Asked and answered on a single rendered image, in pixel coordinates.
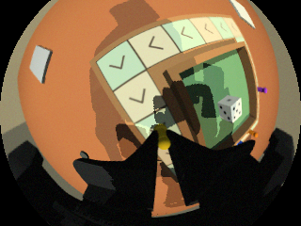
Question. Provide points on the yellow game pawn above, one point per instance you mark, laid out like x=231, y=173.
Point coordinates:
x=163, y=142

